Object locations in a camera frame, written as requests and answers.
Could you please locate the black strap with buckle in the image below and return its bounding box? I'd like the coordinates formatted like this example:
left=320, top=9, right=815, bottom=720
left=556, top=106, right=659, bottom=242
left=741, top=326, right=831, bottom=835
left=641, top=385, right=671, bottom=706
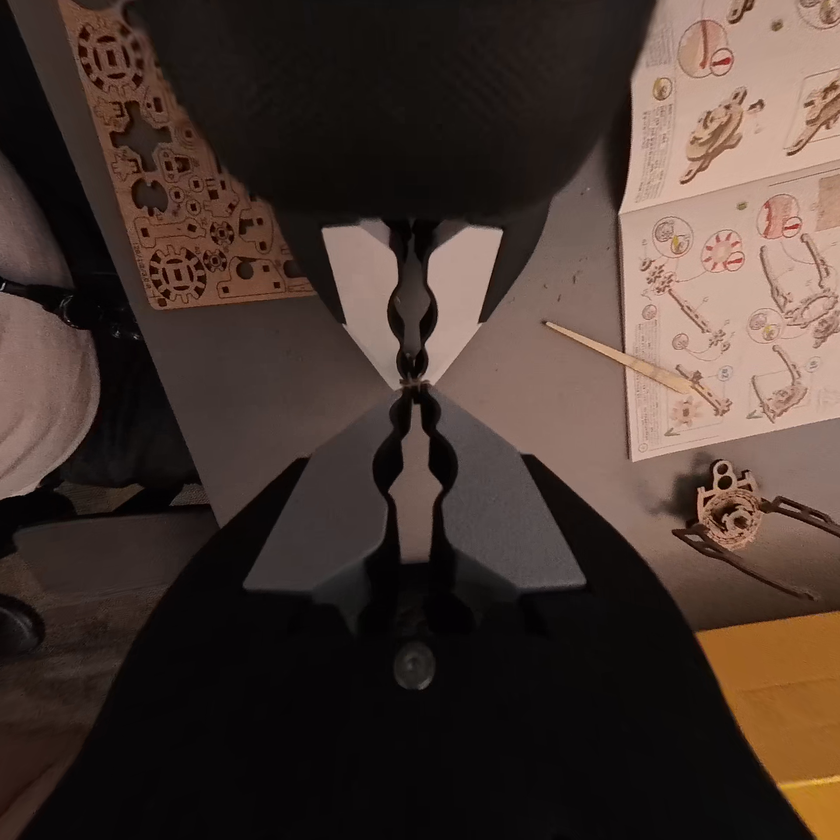
left=0, top=276, right=142, bottom=342

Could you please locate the laser-cut wooden parts sheet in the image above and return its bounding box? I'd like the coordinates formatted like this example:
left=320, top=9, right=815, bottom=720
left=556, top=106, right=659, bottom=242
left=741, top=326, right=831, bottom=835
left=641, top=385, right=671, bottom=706
left=58, top=0, right=316, bottom=311

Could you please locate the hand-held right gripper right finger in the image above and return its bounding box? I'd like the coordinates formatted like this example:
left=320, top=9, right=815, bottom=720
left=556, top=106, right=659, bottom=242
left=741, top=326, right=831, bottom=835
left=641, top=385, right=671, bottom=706
left=415, top=387, right=587, bottom=632

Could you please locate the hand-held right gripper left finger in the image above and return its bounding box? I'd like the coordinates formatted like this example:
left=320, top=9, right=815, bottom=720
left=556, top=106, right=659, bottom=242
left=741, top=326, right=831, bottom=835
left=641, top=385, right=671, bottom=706
left=243, top=387, right=412, bottom=637

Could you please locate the wooden model assembly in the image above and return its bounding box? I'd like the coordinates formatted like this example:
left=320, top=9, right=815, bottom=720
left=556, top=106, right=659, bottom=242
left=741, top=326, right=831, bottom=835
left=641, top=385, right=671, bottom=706
left=672, top=459, right=840, bottom=601

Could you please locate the black shoe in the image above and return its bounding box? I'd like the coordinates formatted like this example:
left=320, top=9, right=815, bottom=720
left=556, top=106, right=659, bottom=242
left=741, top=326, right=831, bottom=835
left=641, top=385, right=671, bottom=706
left=0, top=594, right=47, bottom=657

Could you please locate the person in white shirt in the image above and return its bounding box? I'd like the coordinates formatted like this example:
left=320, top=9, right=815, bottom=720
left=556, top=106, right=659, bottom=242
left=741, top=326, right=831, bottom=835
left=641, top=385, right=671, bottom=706
left=0, top=151, right=102, bottom=500

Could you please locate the thin wooden stick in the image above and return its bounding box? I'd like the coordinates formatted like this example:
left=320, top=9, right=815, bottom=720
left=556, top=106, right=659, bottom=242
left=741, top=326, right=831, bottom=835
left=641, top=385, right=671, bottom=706
left=543, top=320, right=693, bottom=395

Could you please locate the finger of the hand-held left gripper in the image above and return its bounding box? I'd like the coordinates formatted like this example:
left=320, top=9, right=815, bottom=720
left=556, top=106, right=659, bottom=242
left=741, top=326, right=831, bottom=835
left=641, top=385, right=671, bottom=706
left=322, top=220, right=411, bottom=389
left=413, top=220, right=505, bottom=389

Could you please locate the yellow plastic bin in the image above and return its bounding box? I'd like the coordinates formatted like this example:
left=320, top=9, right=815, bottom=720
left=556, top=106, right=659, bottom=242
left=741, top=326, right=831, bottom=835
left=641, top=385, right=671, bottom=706
left=696, top=613, right=840, bottom=840

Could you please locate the illustrated instruction booklet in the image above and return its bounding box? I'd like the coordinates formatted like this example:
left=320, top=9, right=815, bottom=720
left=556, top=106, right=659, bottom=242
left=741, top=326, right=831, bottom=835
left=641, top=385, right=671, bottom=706
left=620, top=0, right=840, bottom=462

